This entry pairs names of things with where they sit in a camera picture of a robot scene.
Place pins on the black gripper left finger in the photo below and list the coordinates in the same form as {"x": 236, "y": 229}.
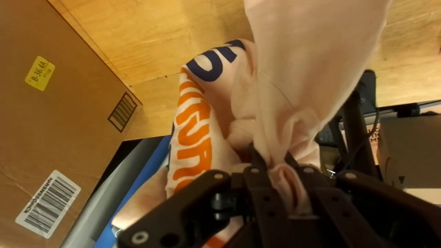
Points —
{"x": 258, "y": 165}

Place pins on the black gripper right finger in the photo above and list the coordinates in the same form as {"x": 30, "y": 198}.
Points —
{"x": 294, "y": 164}

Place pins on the peach shirt with orange print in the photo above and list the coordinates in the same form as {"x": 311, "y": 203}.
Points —
{"x": 271, "y": 94}

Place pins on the large cardboard box on table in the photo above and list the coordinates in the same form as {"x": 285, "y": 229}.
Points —
{"x": 63, "y": 117}

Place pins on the black camera stand pole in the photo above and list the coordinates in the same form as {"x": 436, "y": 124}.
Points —
{"x": 351, "y": 130}

